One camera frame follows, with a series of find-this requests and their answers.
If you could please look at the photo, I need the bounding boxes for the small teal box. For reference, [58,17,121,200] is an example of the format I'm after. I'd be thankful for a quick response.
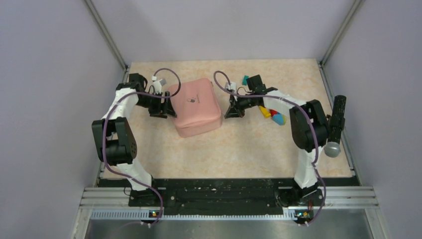
[242,75,249,86]

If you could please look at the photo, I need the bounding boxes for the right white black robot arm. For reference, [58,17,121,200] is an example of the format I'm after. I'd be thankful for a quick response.
[222,75,330,205]

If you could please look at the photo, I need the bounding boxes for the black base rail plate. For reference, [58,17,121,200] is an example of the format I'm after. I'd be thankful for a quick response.
[99,178,358,217]

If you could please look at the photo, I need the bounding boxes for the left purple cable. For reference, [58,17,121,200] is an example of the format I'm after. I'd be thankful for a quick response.
[101,68,182,228]

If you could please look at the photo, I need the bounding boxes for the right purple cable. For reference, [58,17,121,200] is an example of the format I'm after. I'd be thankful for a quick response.
[213,70,327,227]

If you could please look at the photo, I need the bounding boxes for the pink medicine kit case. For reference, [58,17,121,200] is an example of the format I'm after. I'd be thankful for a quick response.
[170,78,222,138]

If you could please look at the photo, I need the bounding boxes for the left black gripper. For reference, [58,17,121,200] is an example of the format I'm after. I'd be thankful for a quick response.
[135,91,176,119]

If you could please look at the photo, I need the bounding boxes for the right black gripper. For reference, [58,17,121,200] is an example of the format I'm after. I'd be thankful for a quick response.
[225,92,255,119]

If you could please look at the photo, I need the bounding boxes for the black stand with handle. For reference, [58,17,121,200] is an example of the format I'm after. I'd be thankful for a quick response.
[327,95,346,144]

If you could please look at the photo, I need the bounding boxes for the colourful toy blocks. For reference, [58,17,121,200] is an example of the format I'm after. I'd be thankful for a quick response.
[259,106,287,125]

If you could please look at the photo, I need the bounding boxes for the purple cable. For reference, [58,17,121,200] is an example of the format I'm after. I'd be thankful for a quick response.
[101,68,182,228]
[213,70,327,227]

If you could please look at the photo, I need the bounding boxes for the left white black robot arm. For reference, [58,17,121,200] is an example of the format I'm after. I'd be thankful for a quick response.
[92,73,181,206]

